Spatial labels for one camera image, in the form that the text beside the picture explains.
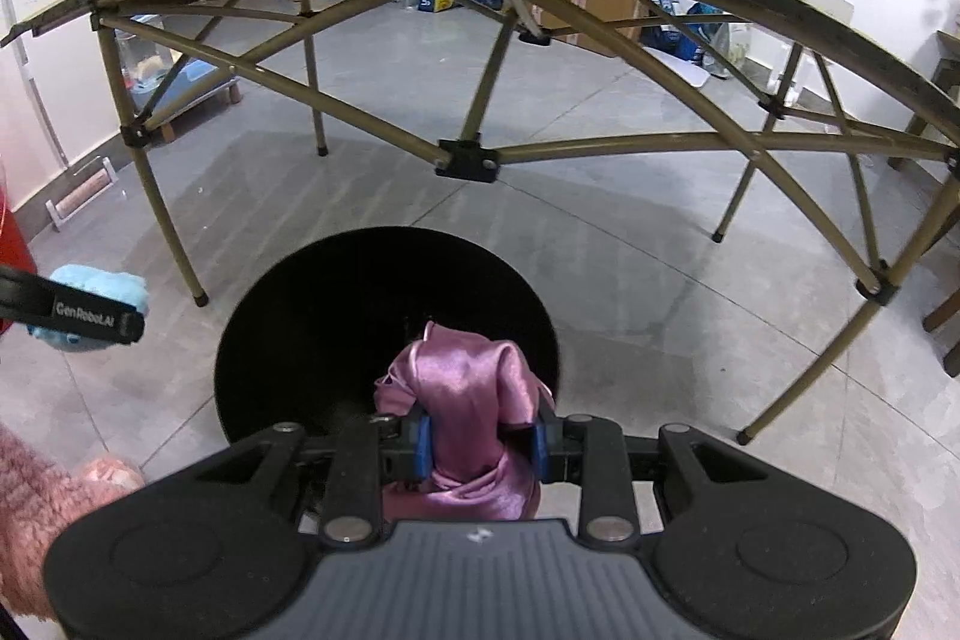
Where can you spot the blue pet feeder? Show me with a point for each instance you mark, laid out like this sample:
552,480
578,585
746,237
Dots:
148,69

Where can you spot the red plastic bucket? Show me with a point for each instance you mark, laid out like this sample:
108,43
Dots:
18,268

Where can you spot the pink fluffy rug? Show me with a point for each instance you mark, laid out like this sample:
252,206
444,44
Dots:
39,500

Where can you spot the tan folding camping table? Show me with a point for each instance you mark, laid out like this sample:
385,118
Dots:
765,143

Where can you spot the white floor squeegee mop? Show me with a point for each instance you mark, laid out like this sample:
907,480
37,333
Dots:
59,123

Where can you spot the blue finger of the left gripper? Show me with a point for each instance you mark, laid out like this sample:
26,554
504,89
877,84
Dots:
77,306

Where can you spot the blue plush toy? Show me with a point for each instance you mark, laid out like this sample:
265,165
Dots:
94,309

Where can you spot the large cardboard box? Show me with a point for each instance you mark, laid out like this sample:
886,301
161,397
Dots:
608,27

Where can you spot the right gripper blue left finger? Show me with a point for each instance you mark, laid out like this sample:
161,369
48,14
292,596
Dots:
418,434

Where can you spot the pink fluffy slipper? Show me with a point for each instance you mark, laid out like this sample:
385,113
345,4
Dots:
110,470

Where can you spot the black round trash bin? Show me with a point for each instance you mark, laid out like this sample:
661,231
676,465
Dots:
308,341

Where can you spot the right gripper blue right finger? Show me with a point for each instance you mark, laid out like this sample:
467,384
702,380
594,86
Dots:
545,441

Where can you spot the pink satin bow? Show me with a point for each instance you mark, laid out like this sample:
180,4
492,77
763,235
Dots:
470,386

